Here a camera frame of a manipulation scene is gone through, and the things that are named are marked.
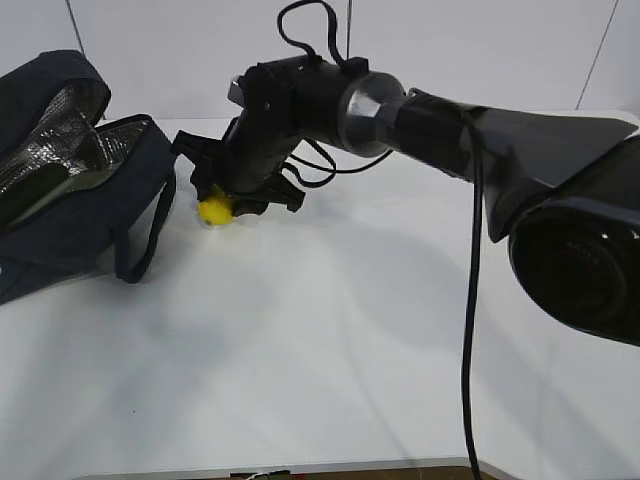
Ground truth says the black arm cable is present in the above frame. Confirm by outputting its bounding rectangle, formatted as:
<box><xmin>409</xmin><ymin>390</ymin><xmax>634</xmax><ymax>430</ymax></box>
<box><xmin>276</xmin><ymin>0</ymin><xmax>486</xmax><ymax>480</ymax></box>

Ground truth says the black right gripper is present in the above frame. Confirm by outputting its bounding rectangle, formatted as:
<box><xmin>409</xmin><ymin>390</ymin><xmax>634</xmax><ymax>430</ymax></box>
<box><xmin>171</xmin><ymin>114</ymin><xmax>305</xmax><ymax>218</ymax></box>

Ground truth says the white cable at table edge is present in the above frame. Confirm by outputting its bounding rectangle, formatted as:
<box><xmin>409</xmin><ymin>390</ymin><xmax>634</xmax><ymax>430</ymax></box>
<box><xmin>229</xmin><ymin>467</ymin><xmax>292</xmax><ymax>480</ymax></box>

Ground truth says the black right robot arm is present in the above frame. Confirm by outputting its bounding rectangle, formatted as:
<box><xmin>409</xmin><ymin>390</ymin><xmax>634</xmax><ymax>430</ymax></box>
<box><xmin>172</xmin><ymin>56</ymin><xmax>639</xmax><ymax>345</ymax></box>

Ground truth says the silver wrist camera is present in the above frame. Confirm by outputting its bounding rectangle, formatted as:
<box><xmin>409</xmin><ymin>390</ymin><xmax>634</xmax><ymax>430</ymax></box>
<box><xmin>227</xmin><ymin>75</ymin><xmax>246</xmax><ymax>108</ymax></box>

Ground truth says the yellow lemon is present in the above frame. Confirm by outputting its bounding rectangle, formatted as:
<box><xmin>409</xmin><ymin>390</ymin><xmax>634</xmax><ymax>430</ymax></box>
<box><xmin>197</xmin><ymin>197</ymin><xmax>234</xmax><ymax>226</ymax></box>

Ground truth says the dark navy lunch bag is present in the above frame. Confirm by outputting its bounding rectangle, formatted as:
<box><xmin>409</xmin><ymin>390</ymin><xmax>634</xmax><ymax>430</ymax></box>
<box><xmin>1</xmin><ymin>50</ymin><xmax>176</xmax><ymax>302</ymax></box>

